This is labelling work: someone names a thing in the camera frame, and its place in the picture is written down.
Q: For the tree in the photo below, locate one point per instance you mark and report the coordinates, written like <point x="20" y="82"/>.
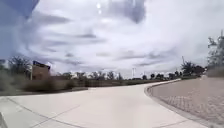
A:
<point x="216" y="51"/>

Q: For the brown building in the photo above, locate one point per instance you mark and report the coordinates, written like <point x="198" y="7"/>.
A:
<point x="40" y="71"/>

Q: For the low dark hedge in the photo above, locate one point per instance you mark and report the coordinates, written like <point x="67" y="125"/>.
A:
<point x="76" y="83"/>

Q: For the paved brick area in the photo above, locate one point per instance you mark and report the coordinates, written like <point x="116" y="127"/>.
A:
<point x="193" y="96"/>

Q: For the row of distant trees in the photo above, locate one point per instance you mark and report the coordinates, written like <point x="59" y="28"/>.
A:
<point x="133" y="75"/>

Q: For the pale concrete path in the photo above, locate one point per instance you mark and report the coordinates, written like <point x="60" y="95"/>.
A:
<point x="100" y="106"/>

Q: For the pole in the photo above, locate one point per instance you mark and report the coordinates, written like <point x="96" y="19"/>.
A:
<point x="133" y="73"/>

